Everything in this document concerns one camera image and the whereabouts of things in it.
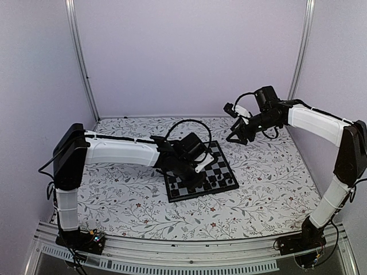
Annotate black chess queen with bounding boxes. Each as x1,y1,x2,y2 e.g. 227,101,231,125
203,178,209,187

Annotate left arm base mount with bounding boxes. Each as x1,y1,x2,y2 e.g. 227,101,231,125
56,229,106,255

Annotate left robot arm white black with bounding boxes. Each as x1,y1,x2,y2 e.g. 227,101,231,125
38,123,213,249

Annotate front aluminium rail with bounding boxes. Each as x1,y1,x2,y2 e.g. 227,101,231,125
25,222,362,274

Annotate left camera black cable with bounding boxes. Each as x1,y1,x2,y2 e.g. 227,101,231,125
165,119,213,161

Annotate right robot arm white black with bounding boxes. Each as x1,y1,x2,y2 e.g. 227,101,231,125
223,86,366,250

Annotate right aluminium frame post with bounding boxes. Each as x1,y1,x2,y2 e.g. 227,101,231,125
288,0,315,100

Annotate right camera black cable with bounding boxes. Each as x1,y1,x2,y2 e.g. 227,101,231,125
234,92,257,108

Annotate left aluminium frame post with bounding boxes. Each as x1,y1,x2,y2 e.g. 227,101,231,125
65,0,100,122

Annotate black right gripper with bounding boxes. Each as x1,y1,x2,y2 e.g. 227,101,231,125
227,111,279,145

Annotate black silver chess board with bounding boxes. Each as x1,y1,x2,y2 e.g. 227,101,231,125
164,140,239,203

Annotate camera black cable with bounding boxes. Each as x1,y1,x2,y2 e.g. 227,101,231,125
165,119,213,161
234,92,257,108

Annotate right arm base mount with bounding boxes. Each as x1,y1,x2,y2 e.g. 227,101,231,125
275,233,326,256

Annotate floral patterned table mat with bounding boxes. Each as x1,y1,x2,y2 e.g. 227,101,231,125
78,117,321,241

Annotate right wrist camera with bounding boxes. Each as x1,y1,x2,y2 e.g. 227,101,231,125
223,103,252,118

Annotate aluminium frame post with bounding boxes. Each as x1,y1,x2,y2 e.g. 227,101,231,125
65,0,100,122
288,0,315,100

